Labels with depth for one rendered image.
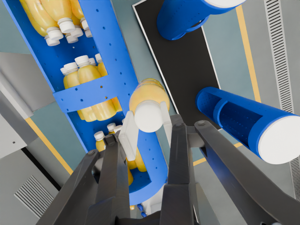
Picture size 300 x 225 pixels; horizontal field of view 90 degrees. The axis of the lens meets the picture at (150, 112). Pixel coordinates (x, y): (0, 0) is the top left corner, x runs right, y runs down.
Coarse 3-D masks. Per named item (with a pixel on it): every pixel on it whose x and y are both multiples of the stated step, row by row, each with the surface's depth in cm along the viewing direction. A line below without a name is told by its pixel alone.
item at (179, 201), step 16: (176, 128) 13; (176, 144) 11; (176, 160) 9; (192, 160) 12; (176, 176) 8; (192, 176) 9; (176, 192) 7; (192, 192) 7; (176, 208) 6; (192, 208) 6; (160, 224) 6; (176, 224) 5; (192, 224) 5
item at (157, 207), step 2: (154, 204) 97; (156, 204) 97; (158, 204) 96; (160, 204) 96; (150, 206) 97; (152, 206) 97; (154, 206) 96; (156, 206) 96; (158, 206) 95; (160, 206) 95; (150, 208) 96; (152, 208) 95; (154, 208) 95; (156, 208) 94; (158, 208) 94; (160, 208) 94; (152, 210) 94; (154, 210) 94; (156, 210) 93; (158, 210) 93; (152, 212) 93
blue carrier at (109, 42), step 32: (96, 0) 39; (32, 32) 49; (96, 32) 39; (64, 64) 58; (96, 64) 65; (128, 64) 48; (64, 96) 42; (96, 96) 42; (128, 96) 47; (96, 128) 68; (160, 160) 60
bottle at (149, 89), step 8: (144, 80) 33; (152, 80) 32; (136, 88) 27; (144, 88) 24; (152, 88) 23; (160, 88) 25; (136, 96) 23; (144, 96) 22; (152, 96) 22; (160, 96) 23; (136, 104) 22; (168, 104) 24
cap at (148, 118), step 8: (144, 104) 19; (152, 104) 19; (136, 112) 19; (144, 112) 19; (152, 112) 19; (160, 112) 19; (136, 120) 20; (144, 120) 20; (152, 120) 20; (160, 120) 20; (144, 128) 20; (152, 128) 20
